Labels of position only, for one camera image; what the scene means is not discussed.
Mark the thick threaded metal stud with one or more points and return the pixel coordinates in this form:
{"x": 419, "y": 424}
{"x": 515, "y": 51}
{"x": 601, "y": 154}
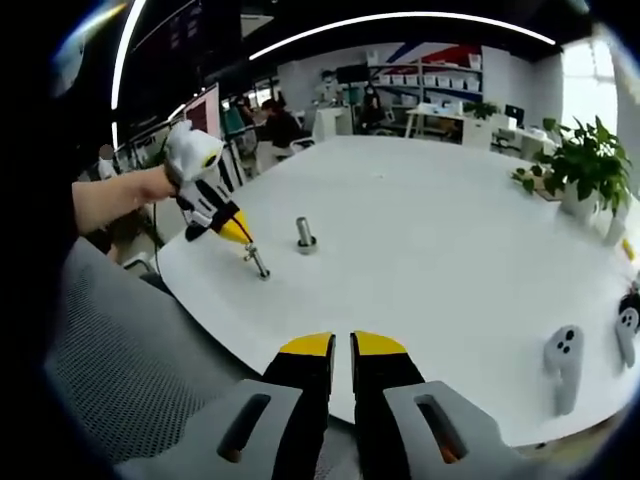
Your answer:
{"x": 303, "y": 229}

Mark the large metal washer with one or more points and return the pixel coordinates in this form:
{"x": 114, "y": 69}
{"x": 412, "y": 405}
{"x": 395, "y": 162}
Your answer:
{"x": 298, "y": 244}
{"x": 306, "y": 252}

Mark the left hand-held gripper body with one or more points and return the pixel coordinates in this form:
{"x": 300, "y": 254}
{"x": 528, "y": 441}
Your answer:
{"x": 192, "y": 152}

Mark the small yellow object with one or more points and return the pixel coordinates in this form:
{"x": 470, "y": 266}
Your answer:
{"x": 628, "y": 248}

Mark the white office chair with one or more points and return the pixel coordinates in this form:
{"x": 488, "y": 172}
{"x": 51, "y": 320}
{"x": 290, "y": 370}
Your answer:
{"x": 300, "y": 145}

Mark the white trestle desk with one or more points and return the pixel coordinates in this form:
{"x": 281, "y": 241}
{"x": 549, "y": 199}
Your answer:
{"x": 435, "y": 111}

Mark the low white desk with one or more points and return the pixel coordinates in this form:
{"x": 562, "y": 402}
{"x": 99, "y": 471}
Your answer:
{"x": 522, "y": 135}

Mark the small green plant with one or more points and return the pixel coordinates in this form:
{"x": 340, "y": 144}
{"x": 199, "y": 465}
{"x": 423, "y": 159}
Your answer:
{"x": 481, "y": 109}

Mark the small black laptop screen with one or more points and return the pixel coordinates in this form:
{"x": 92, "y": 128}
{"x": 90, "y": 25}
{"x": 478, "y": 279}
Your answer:
{"x": 513, "y": 112}

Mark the white handheld controller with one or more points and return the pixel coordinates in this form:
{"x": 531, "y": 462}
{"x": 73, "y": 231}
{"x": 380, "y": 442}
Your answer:
{"x": 562, "y": 360}
{"x": 627, "y": 330}

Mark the ceiling light strip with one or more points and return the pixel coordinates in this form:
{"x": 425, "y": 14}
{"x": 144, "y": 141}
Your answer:
{"x": 400, "y": 16}
{"x": 120, "y": 52}

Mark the black wall screen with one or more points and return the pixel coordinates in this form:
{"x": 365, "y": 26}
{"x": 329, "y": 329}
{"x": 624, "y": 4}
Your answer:
{"x": 352, "y": 74}

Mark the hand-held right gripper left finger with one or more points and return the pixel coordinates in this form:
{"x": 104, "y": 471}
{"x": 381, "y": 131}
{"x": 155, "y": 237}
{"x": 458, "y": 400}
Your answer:
{"x": 305, "y": 367}

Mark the thin threaded metal stud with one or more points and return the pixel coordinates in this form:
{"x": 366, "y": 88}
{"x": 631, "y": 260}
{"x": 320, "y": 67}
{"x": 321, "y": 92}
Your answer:
{"x": 257, "y": 264}

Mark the shelf with white bins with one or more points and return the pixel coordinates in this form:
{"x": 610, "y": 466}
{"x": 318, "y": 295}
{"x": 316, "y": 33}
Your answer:
{"x": 430, "y": 80}

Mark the white bottle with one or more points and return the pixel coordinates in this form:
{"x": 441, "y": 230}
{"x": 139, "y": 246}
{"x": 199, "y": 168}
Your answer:
{"x": 615, "y": 230}

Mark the black round object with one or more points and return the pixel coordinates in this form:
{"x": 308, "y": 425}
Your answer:
{"x": 631, "y": 299}

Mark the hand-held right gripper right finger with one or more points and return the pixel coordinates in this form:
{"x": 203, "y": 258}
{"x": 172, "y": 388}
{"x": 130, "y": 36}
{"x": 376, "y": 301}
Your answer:
{"x": 380, "y": 367}

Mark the grey mesh office chair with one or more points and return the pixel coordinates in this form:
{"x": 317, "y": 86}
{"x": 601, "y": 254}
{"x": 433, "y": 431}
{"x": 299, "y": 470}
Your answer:
{"x": 135, "y": 350}

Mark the green potted plant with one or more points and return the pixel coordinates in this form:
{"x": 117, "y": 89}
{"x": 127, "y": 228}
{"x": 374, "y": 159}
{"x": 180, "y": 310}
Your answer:
{"x": 587, "y": 160}

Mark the large computer monitor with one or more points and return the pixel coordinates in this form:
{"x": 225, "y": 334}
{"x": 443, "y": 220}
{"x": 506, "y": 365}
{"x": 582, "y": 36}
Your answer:
{"x": 202, "y": 112}

